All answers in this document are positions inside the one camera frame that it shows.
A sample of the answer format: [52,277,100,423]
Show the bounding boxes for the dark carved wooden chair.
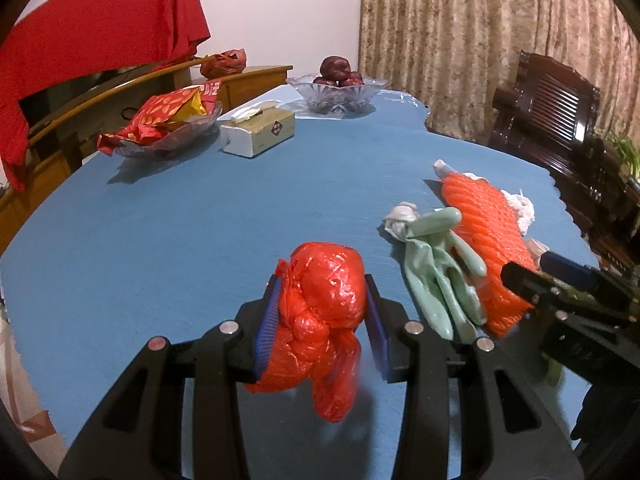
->
[487,50,640,273]

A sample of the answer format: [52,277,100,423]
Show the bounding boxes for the green rubber glove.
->
[403,207,488,345]

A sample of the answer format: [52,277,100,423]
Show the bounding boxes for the orange foam net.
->
[441,172,537,339]

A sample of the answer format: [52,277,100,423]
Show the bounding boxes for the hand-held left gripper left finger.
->
[59,274,286,480]

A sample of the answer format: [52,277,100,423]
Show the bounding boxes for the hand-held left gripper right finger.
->
[364,273,585,480]

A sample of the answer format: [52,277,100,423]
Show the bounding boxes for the green potted plant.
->
[607,131,640,180]

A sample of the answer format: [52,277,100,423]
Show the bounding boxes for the beige patterned curtain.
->
[358,0,640,147]

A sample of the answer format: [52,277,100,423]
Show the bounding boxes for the red hanging cloth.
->
[0,0,211,192]

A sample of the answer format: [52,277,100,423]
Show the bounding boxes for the clear glass fruit bowl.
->
[286,73,389,115]

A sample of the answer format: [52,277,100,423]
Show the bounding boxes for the light wooden sideboard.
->
[189,64,294,112]

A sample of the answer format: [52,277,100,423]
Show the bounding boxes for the knotted red plastic bag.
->
[200,48,247,79]

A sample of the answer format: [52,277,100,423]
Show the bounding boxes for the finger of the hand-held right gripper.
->
[501,261,565,312]
[539,251,632,302]

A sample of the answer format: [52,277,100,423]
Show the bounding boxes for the crumpled white tissue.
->
[383,202,420,241]

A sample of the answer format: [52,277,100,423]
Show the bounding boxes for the light wooden chair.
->
[0,56,202,257]

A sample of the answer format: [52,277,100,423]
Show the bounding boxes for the red and yellow snack packets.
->
[96,80,223,157]

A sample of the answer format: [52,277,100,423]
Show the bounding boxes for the white paper cup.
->
[433,159,537,237]

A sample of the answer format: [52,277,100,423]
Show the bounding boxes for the clear glass plate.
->
[111,101,224,159]

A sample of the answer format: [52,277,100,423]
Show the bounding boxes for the large dark red apple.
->
[320,56,354,81]

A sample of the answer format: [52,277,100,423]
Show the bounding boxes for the white tissue box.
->
[219,100,297,159]

